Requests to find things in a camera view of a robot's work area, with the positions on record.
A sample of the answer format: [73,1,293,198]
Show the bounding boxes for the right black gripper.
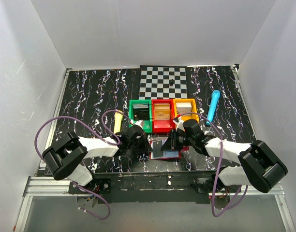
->
[160,129,194,151]

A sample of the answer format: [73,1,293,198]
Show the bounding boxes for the black credit card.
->
[152,140,163,159]

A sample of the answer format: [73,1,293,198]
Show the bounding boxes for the red leather card holder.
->
[149,138,189,160]

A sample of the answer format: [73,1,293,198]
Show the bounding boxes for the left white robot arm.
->
[42,125,153,193]

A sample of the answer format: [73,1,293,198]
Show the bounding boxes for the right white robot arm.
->
[161,119,288,193]

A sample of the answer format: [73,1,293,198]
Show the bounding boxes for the white cards in yellow bin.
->
[176,102,192,116]

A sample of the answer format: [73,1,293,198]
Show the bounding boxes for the dark cards in green bin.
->
[133,103,150,120]

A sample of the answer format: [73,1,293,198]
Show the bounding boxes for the red plastic bin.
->
[151,99,175,133]

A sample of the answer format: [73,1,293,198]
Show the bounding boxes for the green plastic bin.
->
[129,100,152,133]

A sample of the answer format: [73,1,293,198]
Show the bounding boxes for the yellow plastic bin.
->
[173,98,199,122]

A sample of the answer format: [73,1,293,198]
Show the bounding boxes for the cream toy microphone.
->
[113,110,123,134]

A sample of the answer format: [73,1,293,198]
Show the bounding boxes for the checkered chessboard mat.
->
[139,66,188,100]

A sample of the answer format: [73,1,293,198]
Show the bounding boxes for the blue toy microphone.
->
[206,90,221,126]

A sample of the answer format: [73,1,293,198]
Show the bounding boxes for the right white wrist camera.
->
[173,116,185,131]

